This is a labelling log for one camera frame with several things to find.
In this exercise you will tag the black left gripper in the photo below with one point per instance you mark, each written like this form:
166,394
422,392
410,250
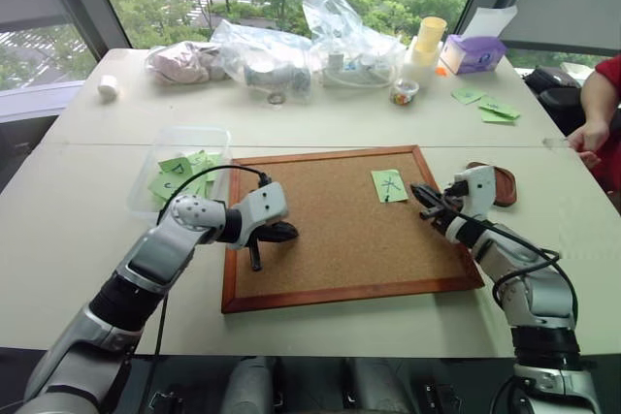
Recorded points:
269,232

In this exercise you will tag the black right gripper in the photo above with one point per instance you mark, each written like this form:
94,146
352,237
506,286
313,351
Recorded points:
445,205

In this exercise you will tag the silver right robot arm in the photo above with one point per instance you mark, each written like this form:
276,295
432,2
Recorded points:
529,278

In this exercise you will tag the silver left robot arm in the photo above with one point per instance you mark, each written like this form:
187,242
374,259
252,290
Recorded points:
160,249

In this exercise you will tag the green note with black mark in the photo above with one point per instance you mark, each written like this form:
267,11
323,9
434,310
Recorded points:
388,181

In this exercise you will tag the brown oval tray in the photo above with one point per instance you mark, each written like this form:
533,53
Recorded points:
507,186

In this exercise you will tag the green sticky note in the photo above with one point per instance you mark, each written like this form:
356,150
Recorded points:
206,162
500,108
495,118
175,165
160,187
468,95

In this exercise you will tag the clear cup of coloured pushpins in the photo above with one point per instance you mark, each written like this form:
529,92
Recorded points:
403,92

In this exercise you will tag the clear plastic box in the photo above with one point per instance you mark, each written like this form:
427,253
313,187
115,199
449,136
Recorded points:
150,210

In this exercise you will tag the purple tissue box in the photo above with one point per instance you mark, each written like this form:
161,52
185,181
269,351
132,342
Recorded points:
473,55

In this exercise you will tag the bare person hand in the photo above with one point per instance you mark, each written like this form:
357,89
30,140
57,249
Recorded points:
592,135

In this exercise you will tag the wood framed cork board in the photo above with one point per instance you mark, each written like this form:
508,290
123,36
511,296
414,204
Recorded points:
339,239

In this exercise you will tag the small orange object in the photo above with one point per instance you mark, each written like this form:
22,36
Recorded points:
440,72

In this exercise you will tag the white cup stack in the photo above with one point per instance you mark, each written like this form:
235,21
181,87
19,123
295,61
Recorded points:
419,65

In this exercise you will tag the grey rounded shape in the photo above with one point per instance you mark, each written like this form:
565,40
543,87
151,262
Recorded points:
250,387

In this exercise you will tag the black chair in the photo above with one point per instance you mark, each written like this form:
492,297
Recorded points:
553,94

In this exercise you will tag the grey cylinder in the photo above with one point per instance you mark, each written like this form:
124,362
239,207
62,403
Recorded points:
276,77

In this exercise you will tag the yellow cup stack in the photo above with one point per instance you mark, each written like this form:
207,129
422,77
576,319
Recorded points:
431,33

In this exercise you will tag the tall clear plastic bag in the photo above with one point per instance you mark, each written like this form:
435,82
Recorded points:
344,31

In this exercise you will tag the white tissue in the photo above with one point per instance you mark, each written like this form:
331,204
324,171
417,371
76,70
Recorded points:
492,21

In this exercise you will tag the bag of pink cloth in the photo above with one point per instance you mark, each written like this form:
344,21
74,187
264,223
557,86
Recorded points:
179,65

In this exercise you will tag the red sleeved person arm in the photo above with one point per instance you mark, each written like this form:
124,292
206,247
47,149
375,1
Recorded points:
606,94

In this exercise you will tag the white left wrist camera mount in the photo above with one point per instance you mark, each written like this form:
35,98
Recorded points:
262,205

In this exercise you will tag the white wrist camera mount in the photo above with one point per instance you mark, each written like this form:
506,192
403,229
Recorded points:
478,186
262,205

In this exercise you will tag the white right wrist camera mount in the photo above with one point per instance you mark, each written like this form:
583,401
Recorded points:
478,186

